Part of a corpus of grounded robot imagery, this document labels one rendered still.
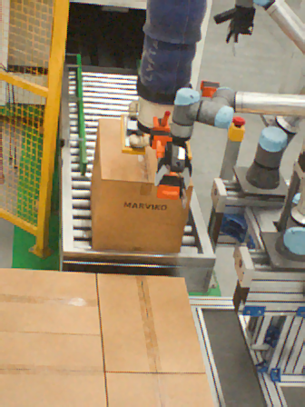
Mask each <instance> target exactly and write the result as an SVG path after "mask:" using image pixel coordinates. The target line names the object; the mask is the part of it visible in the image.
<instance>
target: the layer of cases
mask: <svg viewBox="0 0 305 407"><path fill-rule="evenodd" d="M213 405H214V402H213V398H212V392H211V388H210V385H209V380H208V377H207V374H206V370H205V366H204V362H203V358H202V352H201V348H200V341H199V337H198V333H197V330H196V326H195V323H194V319H193V315H192V308H191V305H190V301H189V297H188V293H187V290H186V286H185V282H184V278H183V277H168V276H146V275H123V274H101V273H98V274H97V275H96V277H95V273H78V272H59V271H37V270H16V269H12V268H0V407H214V406H213Z"/></svg>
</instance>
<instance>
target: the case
mask: <svg viewBox="0 0 305 407"><path fill-rule="evenodd" d="M145 149H146V155H138V154H122V145H121V119H120V118H111V117H101V116H99V117H98V125H97V132H96V140H95V148H94V156H93V170H92V179H91V205H92V235H93V249H103V250H122V251H141V252H160V253H179V252H180V249H181V244H182V240H183V236H184V231H185V227H186V223H187V218H188V213H189V209H190V205H191V200H192V191H193V187H194V185H193V181H192V178H191V181H190V185H189V187H188V189H185V188H184V190H185V193H186V198H187V203H186V208H185V209H183V206H182V200H181V199H180V196H179V199H178V201H177V200H167V199H157V198H156V194H157V186H155V185H154V176H155V173H156V164H157V158H156V155H155V151H156V150H153V149H152V148H151V147H150V146H145Z"/></svg>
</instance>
